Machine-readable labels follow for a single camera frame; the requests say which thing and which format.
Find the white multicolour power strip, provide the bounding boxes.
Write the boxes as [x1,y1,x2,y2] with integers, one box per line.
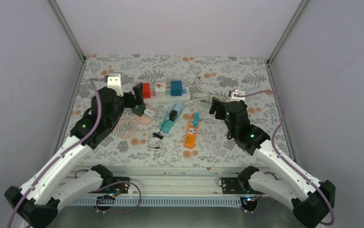
[144,87,191,105]

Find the aluminium corner frame post left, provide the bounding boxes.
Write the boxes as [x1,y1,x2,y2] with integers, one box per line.
[48,0,86,62]

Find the teal power strip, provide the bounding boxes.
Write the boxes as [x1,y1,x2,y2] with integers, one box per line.
[159,104,183,134]

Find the red cube socket adapter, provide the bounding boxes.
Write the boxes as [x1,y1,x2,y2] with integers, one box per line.
[142,83,151,99]

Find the white coiled power cord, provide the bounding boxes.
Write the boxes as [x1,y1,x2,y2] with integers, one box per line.
[190,75,230,106]

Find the black power adapter with cable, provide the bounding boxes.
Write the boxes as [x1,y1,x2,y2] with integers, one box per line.
[147,110,177,149]

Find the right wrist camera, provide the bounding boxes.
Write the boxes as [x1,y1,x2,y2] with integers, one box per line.
[229,89,246,102]

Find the floral patterned table mat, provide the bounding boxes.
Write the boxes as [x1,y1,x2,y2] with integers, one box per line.
[68,54,279,169]

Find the pink round socket with cable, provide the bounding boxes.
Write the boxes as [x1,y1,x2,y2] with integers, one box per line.
[114,114,153,139]

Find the aluminium corner frame post right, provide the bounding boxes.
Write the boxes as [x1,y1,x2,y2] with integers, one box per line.
[267,0,309,67]

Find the cyan small adapter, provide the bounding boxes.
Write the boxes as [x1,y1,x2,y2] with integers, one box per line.
[192,113,199,128]

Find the blue cube socket adapter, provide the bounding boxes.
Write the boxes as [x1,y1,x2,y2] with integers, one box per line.
[170,80,183,96]

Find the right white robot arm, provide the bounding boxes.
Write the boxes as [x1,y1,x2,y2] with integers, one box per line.
[209,98,336,228]

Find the white cube socket adapter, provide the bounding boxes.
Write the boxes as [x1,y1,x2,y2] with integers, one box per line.
[154,82,166,97]

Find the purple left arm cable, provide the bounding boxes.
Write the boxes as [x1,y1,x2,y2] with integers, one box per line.
[5,78,109,228]

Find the aluminium corner frame post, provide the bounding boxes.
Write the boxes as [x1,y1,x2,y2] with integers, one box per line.
[48,0,86,62]
[267,0,309,67]

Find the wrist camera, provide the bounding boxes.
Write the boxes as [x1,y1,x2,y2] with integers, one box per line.
[229,89,246,102]
[106,73,124,97]

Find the light blue small adapter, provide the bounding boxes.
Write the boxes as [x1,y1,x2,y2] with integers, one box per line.
[173,104,183,116]

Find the dark green cube adapter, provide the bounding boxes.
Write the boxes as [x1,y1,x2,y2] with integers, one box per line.
[131,104,146,117]

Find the aluminium front rail base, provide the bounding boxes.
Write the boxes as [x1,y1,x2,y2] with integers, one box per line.
[18,167,327,228]

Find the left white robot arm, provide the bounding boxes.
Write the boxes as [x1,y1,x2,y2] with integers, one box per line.
[4,83,144,228]

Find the orange power strip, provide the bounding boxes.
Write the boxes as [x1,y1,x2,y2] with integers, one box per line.
[183,114,199,149]

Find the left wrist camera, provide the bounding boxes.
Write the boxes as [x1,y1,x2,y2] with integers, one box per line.
[106,73,124,97]

